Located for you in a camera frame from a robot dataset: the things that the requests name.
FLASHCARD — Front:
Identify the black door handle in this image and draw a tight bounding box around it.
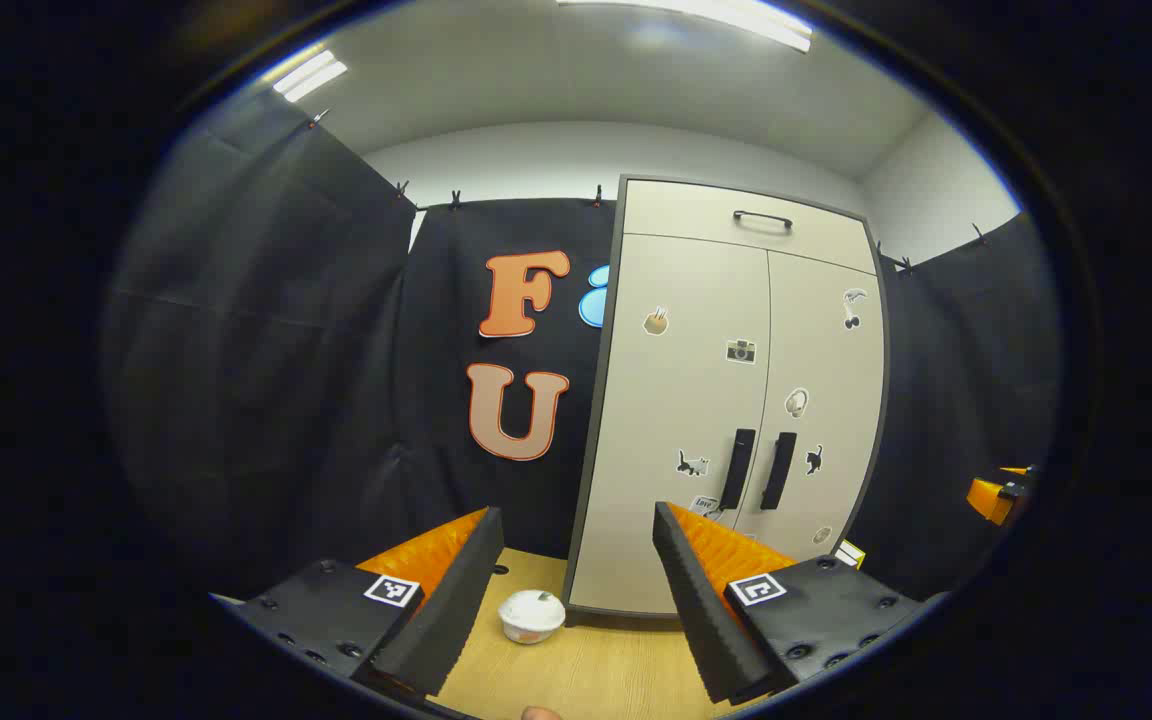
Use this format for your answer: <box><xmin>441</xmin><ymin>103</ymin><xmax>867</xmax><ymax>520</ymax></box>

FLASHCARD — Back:
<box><xmin>760</xmin><ymin>432</ymin><xmax>798</xmax><ymax>511</ymax></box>
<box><xmin>719</xmin><ymin>428</ymin><xmax>757</xmax><ymax>511</ymax></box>

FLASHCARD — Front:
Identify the beige double-door shoe cabinet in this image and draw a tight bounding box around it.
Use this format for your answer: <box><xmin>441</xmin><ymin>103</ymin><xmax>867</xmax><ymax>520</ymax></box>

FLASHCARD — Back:
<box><xmin>564</xmin><ymin>175</ymin><xmax>892</xmax><ymax>619</ymax></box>

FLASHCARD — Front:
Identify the black backdrop cloth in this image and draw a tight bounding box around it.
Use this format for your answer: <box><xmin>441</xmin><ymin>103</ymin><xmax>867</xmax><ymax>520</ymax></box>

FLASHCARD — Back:
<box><xmin>101</xmin><ymin>90</ymin><xmax>1062</xmax><ymax>601</ymax></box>

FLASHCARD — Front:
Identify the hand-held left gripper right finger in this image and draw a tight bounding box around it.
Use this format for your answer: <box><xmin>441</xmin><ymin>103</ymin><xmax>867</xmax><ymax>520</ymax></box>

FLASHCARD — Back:
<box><xmin>652</xmin><ymin>500</ymin><xmax>947</xmax><ymax>706</ymax></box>

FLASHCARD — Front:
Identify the white lidded bowl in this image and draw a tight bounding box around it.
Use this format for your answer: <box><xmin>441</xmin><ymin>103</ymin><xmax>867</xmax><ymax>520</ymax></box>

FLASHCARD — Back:
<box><xmin>498</xmin><ymin>589</ymin><xmax>567</xmax><ymax>645</ymax></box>

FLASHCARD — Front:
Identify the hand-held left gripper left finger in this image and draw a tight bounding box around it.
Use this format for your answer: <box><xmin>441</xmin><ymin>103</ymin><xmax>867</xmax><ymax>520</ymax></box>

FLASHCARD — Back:
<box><xmin>211</xmin><ymin>505</ymin><xmax>507</xmax><ymax>701</ymax></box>

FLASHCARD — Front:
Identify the ceiling light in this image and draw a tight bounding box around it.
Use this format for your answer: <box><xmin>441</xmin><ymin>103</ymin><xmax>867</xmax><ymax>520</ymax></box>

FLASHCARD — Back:
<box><xmin>273</xmin><ymin>50</ymin><xmax>349</xmax><ymax>103</ymax></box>

